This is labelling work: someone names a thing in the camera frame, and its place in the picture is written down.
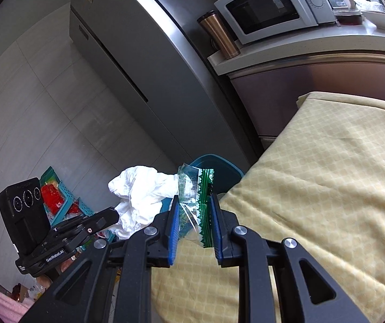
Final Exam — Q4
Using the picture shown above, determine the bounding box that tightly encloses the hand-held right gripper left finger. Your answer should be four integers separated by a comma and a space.
19, 195, 181, 323

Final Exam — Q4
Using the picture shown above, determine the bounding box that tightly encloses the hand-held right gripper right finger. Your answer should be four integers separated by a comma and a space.
209, 192, 370, 323

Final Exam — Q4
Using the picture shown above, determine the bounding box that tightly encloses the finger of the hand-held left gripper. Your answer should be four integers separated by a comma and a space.
63, 208, 121, 250
49, 215, 91, 235

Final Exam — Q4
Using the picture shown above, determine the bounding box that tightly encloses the green clear snack wrapper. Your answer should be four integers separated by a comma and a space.
177, 162, 216, 248

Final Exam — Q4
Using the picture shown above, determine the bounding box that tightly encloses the blue trash bin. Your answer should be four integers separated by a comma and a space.
160, 154, 245, 215

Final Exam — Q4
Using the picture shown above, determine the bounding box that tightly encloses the person's left forearm pink sleeve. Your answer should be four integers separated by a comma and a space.
0, 287, 36, 323

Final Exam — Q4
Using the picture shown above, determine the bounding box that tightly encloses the teal plastic basket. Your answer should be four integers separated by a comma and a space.
39, 166, 94, 230

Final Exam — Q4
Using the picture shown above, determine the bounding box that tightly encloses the red packet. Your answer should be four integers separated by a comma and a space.
41, 181, 66, 215

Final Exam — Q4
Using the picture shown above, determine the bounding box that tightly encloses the crumpled white bin bag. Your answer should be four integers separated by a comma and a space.
107, 164, 180, 241

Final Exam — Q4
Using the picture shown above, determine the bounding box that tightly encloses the silver refrigerator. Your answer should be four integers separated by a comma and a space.
69, 0, 264, 176

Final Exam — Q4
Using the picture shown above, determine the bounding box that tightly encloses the purple kitchen counter cabinet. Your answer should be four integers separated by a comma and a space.
207, 23, 385, 149

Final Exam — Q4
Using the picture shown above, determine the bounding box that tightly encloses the copper travel tumbler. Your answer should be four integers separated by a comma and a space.
197, 10, 241, 59

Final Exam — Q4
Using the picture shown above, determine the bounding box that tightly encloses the white microwave oven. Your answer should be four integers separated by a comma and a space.
213, 0, 336, 45

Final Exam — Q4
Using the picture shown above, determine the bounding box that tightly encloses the dark red lidded bowl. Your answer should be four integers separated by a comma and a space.
332, 9, 364, 27

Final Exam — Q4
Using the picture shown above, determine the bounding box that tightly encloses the white ceramic bowl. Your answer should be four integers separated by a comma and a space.
361, 8, 385, 32

